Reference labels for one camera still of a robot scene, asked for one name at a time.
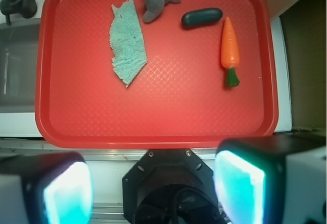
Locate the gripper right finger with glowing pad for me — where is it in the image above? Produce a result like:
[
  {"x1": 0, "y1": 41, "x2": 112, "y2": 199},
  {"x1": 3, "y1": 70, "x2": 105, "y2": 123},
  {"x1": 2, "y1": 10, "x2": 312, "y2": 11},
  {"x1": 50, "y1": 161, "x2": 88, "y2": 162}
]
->
[{"x1": 214, "y1": 134, "x2": 326, "y2": 223}]

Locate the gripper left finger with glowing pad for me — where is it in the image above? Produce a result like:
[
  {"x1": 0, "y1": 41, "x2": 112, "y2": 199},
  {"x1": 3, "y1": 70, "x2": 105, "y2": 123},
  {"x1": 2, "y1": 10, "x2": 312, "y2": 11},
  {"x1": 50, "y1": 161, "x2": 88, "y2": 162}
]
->
[{"x1": 1, "y1": 152, "x2": 94, "y2": 223}]

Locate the orange toy carrot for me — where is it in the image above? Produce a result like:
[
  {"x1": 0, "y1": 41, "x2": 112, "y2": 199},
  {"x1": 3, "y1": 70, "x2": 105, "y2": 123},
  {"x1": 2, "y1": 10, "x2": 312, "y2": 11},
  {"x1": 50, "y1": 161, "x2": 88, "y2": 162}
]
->
[{"x1": 221, "y1": 16, "x2": 240, "y2": 87}]

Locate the red plastic tray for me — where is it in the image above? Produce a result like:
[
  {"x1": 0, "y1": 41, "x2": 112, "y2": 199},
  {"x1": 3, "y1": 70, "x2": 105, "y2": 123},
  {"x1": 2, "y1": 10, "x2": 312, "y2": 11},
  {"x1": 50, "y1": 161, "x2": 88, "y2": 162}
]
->
[{"x1": 35, "y1": 0, "x2": 278, "y2": 149}]

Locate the metal sink basin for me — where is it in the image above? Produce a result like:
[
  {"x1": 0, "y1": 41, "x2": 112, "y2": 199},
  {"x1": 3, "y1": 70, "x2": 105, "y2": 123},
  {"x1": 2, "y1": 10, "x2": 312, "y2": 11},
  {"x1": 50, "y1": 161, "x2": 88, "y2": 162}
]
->
[{"x1": 1, "y1": 19, "x2": 40, "y2": 113}]

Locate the teal cloth rag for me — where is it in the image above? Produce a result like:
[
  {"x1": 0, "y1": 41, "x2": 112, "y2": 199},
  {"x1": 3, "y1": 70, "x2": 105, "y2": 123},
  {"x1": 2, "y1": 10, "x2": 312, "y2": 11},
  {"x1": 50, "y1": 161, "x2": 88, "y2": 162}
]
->
[{"x1": 109, "y1": 0, "x2": 147, "y2": 87}]

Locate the dark green toy cucumber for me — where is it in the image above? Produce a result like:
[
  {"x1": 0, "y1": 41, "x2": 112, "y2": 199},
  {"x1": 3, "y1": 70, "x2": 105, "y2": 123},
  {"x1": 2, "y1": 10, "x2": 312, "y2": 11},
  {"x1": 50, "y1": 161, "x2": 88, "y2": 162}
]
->
[{"x1": 181, "y1": 8, "x2": 223, "y2": 28}]

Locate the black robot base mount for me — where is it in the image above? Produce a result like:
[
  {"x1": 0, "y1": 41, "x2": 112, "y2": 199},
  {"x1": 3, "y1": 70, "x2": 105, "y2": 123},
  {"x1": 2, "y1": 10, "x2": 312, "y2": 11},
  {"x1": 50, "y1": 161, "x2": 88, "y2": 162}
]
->
[{"x1": 122, "y1": 149, "x2": 226, "y2": 223}]

